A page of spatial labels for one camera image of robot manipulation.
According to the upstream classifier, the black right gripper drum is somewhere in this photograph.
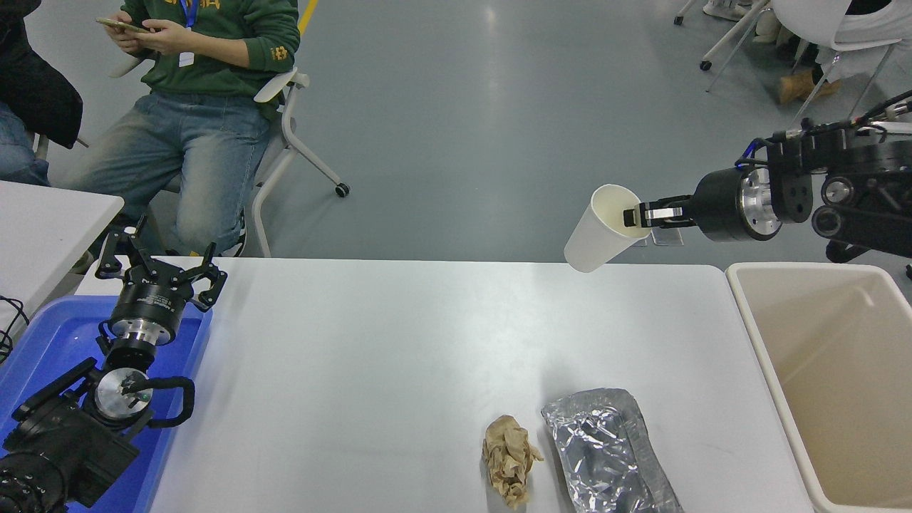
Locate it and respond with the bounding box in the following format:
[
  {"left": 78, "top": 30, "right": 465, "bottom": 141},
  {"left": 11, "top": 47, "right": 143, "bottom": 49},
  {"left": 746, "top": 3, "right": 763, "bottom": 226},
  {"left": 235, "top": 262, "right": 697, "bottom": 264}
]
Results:
[{"left": 690, "top": 167, "right": 751, "bottom": 244}]

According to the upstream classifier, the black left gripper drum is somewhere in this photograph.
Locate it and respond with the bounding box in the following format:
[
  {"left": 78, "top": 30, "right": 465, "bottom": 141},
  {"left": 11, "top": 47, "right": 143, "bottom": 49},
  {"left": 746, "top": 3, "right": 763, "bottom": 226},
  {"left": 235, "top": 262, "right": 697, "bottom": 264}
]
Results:
[{"left": 108, "top": 278, "right": 191, "bottom": 333}]

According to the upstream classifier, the white paper cup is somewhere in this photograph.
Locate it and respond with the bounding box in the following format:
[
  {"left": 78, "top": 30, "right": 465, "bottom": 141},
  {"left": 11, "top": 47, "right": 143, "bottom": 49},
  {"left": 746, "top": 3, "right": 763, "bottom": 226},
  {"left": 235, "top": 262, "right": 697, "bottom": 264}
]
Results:
[{"left": 564, "top": 184, "right": 653, "bottom": 274}]

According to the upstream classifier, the silver foil tray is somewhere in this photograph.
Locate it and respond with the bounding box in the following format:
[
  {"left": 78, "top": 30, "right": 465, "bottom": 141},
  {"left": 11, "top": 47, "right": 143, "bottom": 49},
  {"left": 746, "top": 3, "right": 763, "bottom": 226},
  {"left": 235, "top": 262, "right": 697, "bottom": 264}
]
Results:
[{"left": 541, "top": 388, "right": 685, "bottom": 513}]

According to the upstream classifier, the tan paper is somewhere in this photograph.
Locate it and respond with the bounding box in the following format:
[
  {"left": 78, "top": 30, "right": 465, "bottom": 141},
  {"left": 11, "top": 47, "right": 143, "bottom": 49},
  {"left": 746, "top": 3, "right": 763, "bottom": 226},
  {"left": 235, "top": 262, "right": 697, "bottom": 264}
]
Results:
[{"left": 482, "top": 415, "right": 544, "bottom": 509}]

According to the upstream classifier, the person's right hand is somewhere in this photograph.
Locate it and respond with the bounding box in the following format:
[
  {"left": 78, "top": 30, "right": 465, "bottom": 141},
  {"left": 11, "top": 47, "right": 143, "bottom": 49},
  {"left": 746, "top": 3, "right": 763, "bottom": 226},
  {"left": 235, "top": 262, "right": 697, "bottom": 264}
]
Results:
[{"left": 105, "top": 24, "right": 155, "bottom": 55}]

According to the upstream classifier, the person's left hand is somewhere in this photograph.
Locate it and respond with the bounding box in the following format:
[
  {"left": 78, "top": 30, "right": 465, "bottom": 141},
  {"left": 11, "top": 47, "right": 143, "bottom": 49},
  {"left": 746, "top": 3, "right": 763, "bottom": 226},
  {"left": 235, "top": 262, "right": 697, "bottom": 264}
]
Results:
[{"left": 140, "top": 19, "right": 188, "bottom": 57}]

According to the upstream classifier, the white side table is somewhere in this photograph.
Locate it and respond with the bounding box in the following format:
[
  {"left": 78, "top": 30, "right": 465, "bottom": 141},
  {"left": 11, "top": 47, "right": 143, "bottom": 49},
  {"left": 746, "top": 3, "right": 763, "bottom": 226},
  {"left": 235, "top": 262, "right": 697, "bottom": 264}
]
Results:
[{"left": 0, "top": 180, "right": 125, "bottom": 336}]

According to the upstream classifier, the blue plastic tray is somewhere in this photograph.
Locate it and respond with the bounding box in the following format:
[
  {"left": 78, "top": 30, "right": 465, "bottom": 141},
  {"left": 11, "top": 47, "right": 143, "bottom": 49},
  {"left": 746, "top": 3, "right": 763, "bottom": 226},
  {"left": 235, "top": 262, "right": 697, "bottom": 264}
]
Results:
[{"left": 0, "top": 296, "right": 214, "bottom": 513}]

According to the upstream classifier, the person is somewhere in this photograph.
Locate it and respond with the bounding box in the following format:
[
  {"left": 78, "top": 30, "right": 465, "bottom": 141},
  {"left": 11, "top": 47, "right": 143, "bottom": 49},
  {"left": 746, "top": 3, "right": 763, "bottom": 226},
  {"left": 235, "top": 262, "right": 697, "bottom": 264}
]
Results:
[
  {"left": 0, "top": 0, "right": 83, "bottom": 187},
  {"left": 755, "top": 0, "right": 912, "bottom": 106},
  {"left": 61, "top": 0, "right": 301, "bottom": 257}
]

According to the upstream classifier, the white wheeled table leg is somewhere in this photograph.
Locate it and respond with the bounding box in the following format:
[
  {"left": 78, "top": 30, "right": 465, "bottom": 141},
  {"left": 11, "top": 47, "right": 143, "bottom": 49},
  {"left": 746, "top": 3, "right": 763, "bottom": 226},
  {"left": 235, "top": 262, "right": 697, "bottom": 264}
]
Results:
[{"left": 673, "top": 0, "right": 774, "bottom": 72}]

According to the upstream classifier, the white wheeled office chair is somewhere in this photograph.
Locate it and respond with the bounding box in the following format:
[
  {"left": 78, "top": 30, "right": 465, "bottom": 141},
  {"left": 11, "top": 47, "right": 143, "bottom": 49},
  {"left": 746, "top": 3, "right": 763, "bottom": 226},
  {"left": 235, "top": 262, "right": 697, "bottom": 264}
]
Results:
[{"left": 107, "top": 64, "right": 351, "bottom": 259}]

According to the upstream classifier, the silver floor bar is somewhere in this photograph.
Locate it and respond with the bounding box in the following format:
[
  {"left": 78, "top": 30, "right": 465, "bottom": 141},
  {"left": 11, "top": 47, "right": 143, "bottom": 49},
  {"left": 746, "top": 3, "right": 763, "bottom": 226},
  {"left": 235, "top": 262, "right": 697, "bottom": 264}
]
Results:
[{"left": 848, "top": 120, "right": 912, "bottom": 135}]

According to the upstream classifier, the large pale plastic bin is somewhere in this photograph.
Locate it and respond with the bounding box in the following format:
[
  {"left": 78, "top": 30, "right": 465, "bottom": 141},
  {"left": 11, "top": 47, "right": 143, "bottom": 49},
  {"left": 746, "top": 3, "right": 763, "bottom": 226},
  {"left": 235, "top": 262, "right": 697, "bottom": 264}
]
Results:
[{"left": 725, "top": 261, "right": 912, "bottom": 513}]

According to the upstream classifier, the white shell chair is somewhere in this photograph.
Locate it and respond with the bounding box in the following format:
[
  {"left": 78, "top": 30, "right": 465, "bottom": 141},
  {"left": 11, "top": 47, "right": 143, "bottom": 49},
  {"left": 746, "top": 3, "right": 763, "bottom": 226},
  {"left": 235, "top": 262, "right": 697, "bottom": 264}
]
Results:
[{"left": 771, "top": 0, "right": 912, "bottom": 154}]

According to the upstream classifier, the grey chair frame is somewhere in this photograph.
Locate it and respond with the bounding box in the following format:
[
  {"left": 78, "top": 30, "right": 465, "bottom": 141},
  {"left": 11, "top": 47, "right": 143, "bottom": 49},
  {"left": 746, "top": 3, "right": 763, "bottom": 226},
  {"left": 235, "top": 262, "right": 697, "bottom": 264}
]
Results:
[{"left": 32, "top": 132, "right": 92, "bottom": 161}]

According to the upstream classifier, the black cable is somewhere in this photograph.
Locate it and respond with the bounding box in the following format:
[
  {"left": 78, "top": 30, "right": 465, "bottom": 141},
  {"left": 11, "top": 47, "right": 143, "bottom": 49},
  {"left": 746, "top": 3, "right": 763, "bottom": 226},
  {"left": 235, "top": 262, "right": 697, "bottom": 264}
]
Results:
[{"left": 0, "top": 296, "right": 31, "bottom": 366}]

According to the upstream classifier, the white badge blue lanyard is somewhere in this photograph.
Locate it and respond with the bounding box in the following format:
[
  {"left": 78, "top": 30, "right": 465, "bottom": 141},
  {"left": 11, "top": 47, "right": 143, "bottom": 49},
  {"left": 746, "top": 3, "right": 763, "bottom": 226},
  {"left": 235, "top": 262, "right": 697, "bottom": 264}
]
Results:
[{"left": 178, "top": 0, "right": 198, "bottom": 68}]

